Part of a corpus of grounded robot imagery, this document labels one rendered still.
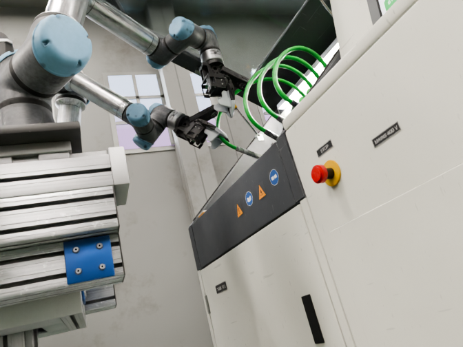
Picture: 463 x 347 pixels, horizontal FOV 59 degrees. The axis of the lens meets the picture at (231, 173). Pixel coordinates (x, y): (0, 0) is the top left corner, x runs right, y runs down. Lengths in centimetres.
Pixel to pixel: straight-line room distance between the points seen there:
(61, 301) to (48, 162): 29
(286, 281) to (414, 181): 43
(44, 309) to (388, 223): 69
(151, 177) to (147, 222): 47
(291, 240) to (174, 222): 317
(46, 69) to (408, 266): 78
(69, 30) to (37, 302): 57
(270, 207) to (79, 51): 55
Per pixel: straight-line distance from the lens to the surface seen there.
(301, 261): 94
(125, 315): 386
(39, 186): 90
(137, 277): 391
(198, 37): 147
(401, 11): 74
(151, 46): 148
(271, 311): 109
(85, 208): 87
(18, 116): 98
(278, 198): 98
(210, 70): 144
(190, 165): 412
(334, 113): 82
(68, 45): 95
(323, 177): 79
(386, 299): 77
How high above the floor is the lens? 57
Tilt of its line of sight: 20 degrees up
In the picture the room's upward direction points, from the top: 15 degrees counter-clockwise
